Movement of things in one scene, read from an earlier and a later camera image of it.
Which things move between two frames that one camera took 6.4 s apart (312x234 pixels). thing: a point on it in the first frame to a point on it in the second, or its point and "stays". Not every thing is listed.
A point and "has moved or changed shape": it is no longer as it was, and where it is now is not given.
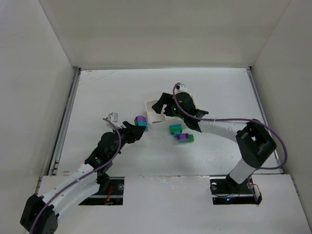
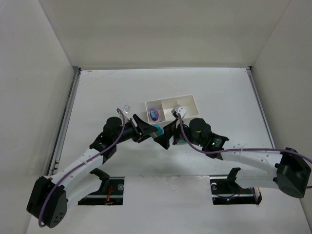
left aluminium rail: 62,137 stays
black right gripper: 166,107 to 176,133
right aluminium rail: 263,113 stays
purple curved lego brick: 140,118 has moved or changed shape
